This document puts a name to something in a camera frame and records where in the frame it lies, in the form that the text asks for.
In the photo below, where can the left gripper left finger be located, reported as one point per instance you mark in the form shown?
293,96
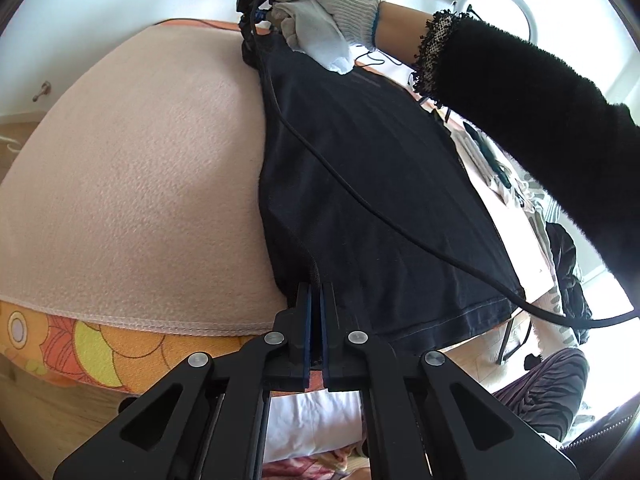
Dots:
207,418

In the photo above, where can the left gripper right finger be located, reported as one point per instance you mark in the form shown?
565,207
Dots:
425,417

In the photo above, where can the black garment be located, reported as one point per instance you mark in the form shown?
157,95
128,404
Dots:
363,189

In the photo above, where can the right forearm black sleeve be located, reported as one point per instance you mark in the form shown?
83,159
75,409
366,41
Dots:
582,149

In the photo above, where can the dark clothes pile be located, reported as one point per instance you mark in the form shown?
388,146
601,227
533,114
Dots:
564,254

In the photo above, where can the folded clothes stack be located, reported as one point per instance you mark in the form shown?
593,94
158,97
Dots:
475,144

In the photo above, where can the right white gloved hand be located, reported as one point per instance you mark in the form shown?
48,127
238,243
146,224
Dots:
325,30

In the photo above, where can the orange floral bedsheet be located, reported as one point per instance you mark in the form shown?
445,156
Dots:
67,352

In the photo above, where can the pink beige blanket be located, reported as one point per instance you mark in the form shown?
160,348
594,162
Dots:
134,203

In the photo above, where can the white ring light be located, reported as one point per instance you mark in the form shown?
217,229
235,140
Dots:
512,15

